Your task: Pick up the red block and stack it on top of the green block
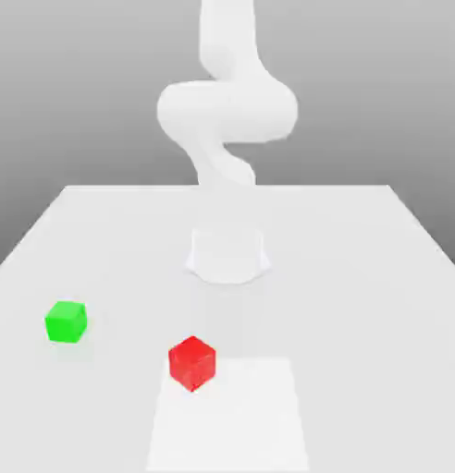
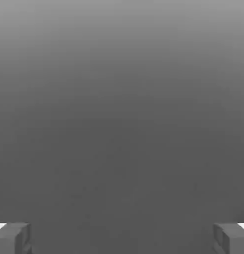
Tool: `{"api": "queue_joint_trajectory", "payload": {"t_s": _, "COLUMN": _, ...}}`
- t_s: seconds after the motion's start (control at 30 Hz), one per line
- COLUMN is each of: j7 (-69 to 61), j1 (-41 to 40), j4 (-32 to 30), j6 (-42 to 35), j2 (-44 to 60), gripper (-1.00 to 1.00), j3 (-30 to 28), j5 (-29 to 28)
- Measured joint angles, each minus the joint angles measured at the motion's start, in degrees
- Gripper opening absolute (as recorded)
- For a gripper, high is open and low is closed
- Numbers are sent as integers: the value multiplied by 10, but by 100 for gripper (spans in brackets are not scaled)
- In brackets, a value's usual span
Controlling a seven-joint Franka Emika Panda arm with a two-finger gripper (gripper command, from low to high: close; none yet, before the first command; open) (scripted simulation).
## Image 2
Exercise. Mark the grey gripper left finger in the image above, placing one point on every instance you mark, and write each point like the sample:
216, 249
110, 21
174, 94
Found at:
9, 240

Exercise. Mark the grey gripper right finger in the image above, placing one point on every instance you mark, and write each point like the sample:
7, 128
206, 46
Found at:
234, 241

